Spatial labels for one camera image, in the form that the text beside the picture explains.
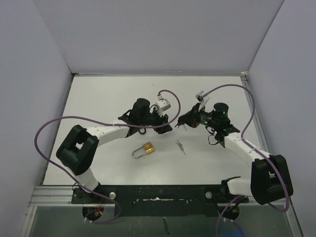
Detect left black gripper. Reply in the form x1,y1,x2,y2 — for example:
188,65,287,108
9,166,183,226
139,107,172,133

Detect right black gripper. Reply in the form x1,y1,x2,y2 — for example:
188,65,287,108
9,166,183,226
179,103,218,129

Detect black padlock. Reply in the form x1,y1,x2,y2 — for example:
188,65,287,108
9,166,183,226
138,126,147,135

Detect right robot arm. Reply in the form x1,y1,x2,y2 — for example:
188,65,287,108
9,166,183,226
177,103,293,204

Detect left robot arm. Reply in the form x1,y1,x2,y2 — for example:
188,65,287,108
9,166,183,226
56,98,171,203

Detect small silver key pair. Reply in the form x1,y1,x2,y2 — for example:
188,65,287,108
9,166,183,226
175,140,185,154

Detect brass padlock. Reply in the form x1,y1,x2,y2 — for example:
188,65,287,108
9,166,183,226
132,142,155,159

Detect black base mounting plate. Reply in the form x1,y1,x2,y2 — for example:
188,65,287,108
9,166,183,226
71,185,234,217

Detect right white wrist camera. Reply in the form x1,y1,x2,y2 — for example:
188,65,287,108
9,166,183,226
196,90,210,111

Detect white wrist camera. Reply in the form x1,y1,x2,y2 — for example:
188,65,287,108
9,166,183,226
196,90,210,111
155,94,171,117

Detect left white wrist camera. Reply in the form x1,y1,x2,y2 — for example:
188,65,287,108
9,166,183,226
155,94,171,117

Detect aluminium frame rail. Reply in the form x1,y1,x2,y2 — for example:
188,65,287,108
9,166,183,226
29,184,289,207

